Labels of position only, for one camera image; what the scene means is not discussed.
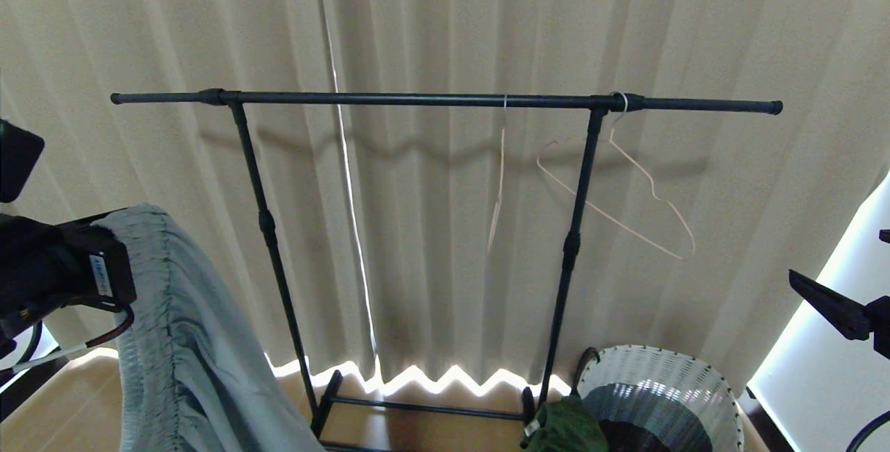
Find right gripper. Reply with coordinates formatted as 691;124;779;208
866;294;890;361

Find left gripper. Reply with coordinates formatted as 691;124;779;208
0;210;138;338

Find pale grey shorts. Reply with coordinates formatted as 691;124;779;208
92;203;329;452

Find pink clothes hanger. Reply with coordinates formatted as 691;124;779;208
486;93;510;256
535;92;697;262

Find white laundry basket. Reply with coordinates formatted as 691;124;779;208
572;344;746;452

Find black clothes rack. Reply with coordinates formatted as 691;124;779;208
110;87;785;452

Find green garment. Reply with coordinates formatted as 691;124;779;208
520;395;610;452

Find beige curtain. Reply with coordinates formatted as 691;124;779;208
0;0;890;398

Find black cable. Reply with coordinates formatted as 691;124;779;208
844;409;890;452
13;320;44;368

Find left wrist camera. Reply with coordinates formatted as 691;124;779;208
0;118;47;204

